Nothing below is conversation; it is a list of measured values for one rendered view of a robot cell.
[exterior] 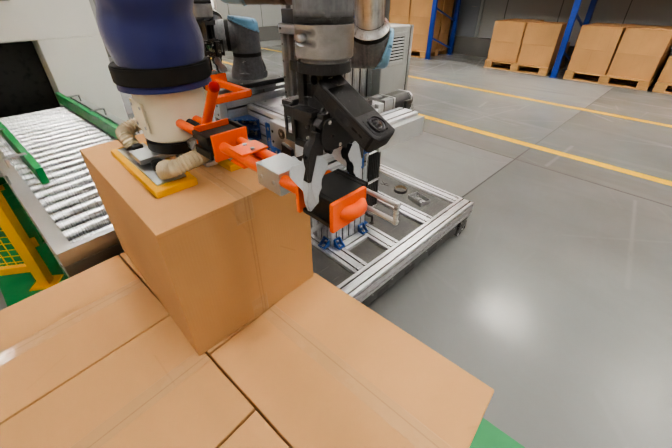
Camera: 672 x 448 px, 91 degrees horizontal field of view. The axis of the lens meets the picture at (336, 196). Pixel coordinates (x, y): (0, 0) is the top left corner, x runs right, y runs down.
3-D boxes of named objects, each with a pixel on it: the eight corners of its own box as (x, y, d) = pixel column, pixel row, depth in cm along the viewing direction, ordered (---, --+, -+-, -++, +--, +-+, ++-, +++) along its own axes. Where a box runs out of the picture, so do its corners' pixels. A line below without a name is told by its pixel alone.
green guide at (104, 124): (59, 102, 279) (54, 91, 275) (73, 100, 286) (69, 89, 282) (141, 154, 190) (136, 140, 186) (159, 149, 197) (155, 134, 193)
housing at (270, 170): (256, 184, 62) (253, 162, 60) (285, 172, 67) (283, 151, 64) (279, 198, 58) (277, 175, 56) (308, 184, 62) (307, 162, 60)
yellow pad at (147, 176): (112, 156, 97) (105, 140, 94) (147, 146, 103) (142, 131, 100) (157, 200, 77) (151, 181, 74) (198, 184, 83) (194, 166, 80)
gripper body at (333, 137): (321, 131, 55) (319, 52, 49) (360, 145, 50) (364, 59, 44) (284, 143, 51) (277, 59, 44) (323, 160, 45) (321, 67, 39)
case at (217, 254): (122, 249, 122) (78, 148, 101) (221, 206, 146) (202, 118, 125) (199, 356, 86) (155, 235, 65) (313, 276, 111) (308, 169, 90)
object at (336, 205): (296, 211, 54) (294, 184, 51) (329, 194, 58) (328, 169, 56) (333, 234, 49) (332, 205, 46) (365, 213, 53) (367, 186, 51)
